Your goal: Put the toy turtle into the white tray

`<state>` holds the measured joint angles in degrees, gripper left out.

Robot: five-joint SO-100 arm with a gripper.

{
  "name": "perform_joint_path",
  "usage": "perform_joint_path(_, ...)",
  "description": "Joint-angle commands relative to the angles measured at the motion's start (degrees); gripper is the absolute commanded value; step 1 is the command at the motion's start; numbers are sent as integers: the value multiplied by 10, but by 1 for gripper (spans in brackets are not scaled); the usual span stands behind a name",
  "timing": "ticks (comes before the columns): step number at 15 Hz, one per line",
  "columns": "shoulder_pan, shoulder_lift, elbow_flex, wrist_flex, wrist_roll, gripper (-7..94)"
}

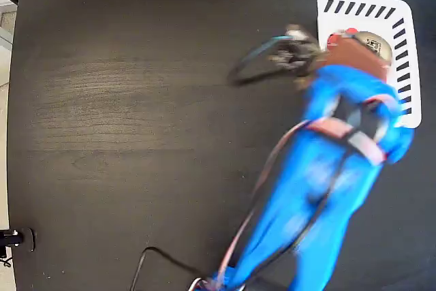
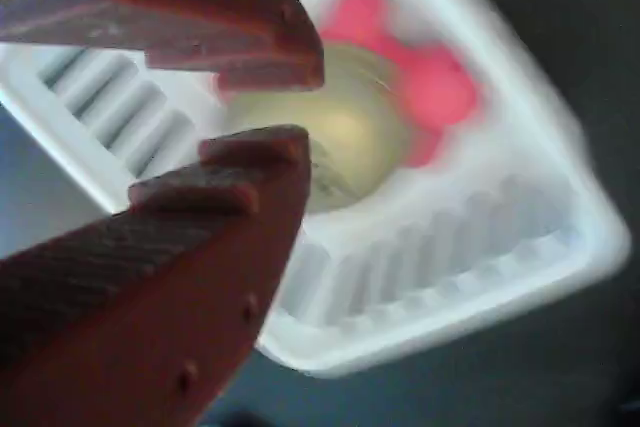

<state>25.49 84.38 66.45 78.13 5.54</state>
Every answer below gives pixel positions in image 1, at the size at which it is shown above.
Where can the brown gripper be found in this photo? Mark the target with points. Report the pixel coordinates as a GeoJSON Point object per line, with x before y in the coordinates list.
{"type": "Point", "coordinates": [351, 55]}

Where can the red turtle toy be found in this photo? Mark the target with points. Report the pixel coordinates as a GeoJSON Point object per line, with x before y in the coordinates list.
{"type": "Point", "coordinates": [376, 45]}

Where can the black table clamp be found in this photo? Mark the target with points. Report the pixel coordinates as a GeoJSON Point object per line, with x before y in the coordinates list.
{"type": "Point", "coordinates": [17, 238]}

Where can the bare camera circuit board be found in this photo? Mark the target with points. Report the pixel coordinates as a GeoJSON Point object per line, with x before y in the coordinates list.
{"type": "Point", "coordinates": [293, 52]}

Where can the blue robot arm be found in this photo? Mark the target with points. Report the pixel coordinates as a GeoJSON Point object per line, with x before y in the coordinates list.
{"type": "Point", "coordinates": [323, 185]}

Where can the white tray with black stripes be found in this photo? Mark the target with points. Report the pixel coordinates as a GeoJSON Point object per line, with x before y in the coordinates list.
{"type": "Point", "coordinates": [402, 32]}

